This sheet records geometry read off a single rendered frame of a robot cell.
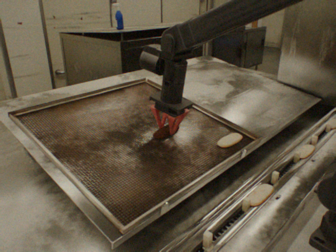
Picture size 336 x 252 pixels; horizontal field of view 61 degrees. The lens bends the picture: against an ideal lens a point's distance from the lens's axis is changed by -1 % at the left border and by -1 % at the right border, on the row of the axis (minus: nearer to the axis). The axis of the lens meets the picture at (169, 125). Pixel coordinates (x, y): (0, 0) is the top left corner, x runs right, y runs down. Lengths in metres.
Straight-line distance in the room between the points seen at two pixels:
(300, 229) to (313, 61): 0.81
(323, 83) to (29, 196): 1.14
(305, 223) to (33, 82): 3.64
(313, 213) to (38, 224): 0.61
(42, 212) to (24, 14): 3.31
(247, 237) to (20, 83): 3.59
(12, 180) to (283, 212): 0.68
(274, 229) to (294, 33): 0.93
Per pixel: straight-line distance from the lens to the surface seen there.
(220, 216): 0.64
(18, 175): 0.91
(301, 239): 0.68
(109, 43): 2.49
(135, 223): 0.55
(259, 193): 0.70
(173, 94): 0.73
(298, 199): 0.71
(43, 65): 4.01
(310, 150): 0.94
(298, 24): 1.35
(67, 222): 0.70
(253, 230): 0.61
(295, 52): 1.37
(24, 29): 3.90
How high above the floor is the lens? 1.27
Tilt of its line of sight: 24 degrees down
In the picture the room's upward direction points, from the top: straight up
